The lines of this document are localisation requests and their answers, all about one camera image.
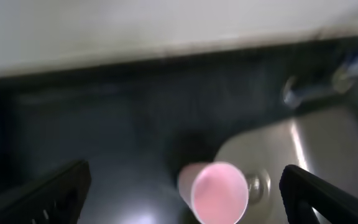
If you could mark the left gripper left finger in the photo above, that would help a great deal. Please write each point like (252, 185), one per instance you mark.
(42, 199)

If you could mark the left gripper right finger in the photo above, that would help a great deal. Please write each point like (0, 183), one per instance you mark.
(322, 199)

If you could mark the pink cup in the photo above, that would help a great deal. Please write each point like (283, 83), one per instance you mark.
(219, 193)

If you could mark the steel sink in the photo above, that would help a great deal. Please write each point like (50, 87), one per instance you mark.
(328, 149)

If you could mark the steel tap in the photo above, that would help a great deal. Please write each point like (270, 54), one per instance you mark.
(292, 93)

